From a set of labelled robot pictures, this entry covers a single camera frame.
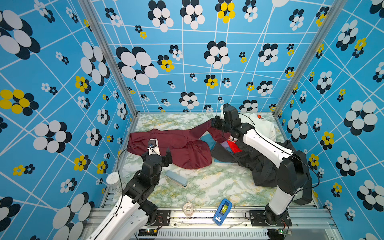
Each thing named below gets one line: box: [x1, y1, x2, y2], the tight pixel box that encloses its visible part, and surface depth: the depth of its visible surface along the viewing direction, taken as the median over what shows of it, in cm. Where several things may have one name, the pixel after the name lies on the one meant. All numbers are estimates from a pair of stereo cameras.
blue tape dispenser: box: [213, 198, 233, 227], surface depth 74 cm
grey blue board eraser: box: [164, 169, 189, 189], surface depth 85 cm
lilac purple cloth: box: [220, 140, 230, 148], surface depth 99 cm
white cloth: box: [239, 113, 277, 142], surface depth 101 cm
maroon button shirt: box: [127, 119, 231, 169], surface depth 98 cm
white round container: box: [106, 172, 120, 188], surface depth 72 cm
